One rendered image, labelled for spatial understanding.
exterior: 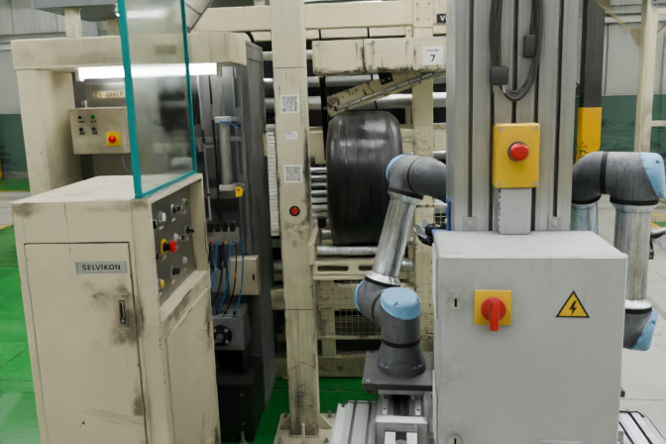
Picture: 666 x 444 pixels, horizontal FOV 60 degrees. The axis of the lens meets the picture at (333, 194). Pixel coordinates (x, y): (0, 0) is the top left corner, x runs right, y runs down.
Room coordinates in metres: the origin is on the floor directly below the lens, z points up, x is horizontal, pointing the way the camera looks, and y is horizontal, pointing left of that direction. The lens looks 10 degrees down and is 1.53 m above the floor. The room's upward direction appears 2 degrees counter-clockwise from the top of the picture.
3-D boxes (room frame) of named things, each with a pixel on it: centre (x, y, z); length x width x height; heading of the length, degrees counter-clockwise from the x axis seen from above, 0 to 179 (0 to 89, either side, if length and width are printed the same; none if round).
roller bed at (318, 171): (2.86, 0.10, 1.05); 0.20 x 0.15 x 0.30; 87
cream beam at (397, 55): (2.75, -0.24, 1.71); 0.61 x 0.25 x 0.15; 87
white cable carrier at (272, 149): (2.43, 0.25, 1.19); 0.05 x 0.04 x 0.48; 177
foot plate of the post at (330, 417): (2.46, 0.16, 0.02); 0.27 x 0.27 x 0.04; 87
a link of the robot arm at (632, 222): (1.50, -0.79, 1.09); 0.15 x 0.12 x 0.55; 57
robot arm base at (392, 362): (1.63, -0.19, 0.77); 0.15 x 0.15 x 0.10
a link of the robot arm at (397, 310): (1.64, -0.19, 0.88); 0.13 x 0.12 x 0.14; 25
